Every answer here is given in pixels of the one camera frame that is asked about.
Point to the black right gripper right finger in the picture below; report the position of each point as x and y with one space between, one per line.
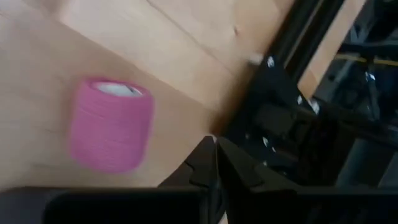
245 174

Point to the black table frame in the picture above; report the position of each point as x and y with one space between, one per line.
306 34

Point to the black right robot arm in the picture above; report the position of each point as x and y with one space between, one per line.
280 118

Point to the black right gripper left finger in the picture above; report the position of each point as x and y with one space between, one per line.
200 168

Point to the pink bandage roll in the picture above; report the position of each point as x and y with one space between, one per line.
109 133

